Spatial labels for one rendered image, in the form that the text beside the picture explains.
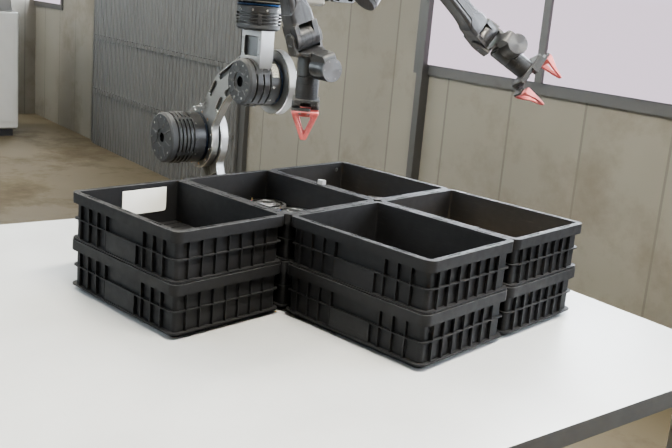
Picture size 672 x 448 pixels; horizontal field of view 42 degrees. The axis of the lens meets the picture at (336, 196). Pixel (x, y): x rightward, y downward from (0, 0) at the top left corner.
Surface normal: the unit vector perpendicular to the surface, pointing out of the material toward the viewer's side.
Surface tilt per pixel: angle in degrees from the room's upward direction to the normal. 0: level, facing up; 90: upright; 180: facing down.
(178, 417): 0
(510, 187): 90
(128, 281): 90
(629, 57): 90
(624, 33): 90
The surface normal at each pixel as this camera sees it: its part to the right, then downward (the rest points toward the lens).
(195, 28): -0.80, 0.07
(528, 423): 0.08, -0.97
